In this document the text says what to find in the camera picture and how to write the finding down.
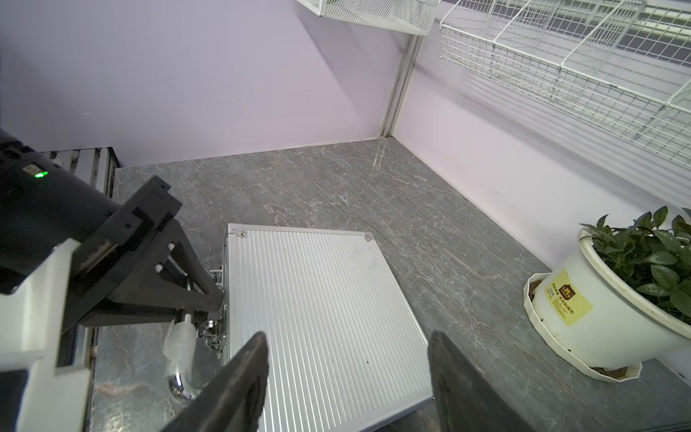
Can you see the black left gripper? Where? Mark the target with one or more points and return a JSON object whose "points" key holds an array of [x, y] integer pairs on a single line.
{"points": [[113, 278]]}

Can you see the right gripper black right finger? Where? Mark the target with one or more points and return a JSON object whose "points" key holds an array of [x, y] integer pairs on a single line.
{"points": [[465, 400]]}

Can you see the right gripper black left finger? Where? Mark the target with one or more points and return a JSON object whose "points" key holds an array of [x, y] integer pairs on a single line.
{"points": [[233, 401]]}

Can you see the silver aluminium poker case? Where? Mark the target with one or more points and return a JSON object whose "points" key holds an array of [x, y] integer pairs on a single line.
{"points": [[345, 350]]}

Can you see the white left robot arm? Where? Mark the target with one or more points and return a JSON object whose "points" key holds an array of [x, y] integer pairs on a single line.
{"points": [[42, 206]]}

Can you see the white plant pot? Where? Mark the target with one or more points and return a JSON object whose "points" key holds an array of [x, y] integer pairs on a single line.
{"points": [[592, 320]]}

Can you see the green potted plant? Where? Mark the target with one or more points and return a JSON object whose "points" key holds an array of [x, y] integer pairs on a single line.
{"points": [[651, 256]]}

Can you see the white wire wall shelf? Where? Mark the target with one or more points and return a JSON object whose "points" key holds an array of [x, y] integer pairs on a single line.
{"points": [[622, 66]]}

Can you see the white mesh wall basket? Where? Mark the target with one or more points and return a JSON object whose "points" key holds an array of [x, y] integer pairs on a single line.
{"points": [[413, 17]]}

